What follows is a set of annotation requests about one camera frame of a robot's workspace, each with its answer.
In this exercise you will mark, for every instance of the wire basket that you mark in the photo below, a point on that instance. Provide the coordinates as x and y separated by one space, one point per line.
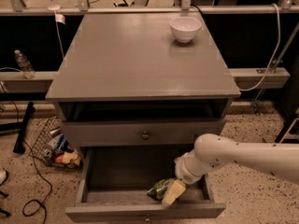
50 150

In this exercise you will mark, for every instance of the closed grey top drawer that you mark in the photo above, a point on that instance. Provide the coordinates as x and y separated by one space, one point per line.
138 133

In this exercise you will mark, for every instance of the black wheeled cart base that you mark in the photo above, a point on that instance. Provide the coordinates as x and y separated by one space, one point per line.
290 126

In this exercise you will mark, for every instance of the silver soda can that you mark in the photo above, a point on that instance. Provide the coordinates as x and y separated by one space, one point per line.
55 132

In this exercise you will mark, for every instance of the black stand leg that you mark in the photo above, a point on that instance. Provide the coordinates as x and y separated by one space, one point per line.
20 126

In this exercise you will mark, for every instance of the clear plastic water bottle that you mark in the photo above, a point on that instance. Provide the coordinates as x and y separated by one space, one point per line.
24 64

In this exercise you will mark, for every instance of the open grey middle drawer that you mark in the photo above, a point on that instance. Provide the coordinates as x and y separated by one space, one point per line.
115 181

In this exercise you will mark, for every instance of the grey wooden drawer cabinet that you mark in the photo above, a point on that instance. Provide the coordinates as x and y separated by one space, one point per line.
129 67

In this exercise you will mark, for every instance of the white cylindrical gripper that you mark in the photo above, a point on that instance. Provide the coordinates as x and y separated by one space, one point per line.
188 173

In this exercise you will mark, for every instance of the yellow snack packet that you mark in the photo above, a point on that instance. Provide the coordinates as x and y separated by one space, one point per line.
71 158

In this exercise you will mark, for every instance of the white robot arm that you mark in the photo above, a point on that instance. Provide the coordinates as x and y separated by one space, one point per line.
211 152

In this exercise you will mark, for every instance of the green jalapeno chip bag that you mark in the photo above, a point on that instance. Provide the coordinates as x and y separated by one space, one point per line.
159 189

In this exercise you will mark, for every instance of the white ceramic bowl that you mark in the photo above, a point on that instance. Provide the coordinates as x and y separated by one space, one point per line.
184 29

